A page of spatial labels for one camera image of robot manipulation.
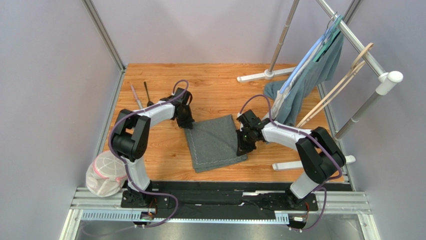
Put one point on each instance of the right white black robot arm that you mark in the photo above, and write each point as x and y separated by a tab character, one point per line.
319	154

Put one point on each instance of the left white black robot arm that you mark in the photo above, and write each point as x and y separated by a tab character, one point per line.
128	140

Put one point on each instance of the white mesh laundry bag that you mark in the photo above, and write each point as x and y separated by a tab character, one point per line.
106	175

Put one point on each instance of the blue clothes hanger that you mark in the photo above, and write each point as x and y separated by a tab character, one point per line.
314	54

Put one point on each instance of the teal hanging garment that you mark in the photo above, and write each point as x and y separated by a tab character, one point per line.
287	106

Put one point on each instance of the black spoon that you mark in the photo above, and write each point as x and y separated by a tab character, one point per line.
149	102

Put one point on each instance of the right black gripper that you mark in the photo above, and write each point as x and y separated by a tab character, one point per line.
241	143

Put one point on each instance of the grey stitched cloth napkin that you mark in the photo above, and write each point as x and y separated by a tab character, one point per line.
213	144

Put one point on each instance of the pink handled knife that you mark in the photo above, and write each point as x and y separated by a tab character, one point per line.
136	97

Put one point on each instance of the wooden clothes hanger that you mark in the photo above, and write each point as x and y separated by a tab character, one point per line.
355	67

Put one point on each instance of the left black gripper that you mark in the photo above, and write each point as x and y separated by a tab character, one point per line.
187	123

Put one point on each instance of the metal clothes rack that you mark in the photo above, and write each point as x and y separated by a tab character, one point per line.
387	79

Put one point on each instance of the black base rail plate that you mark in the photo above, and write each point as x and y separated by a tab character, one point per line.
217	200

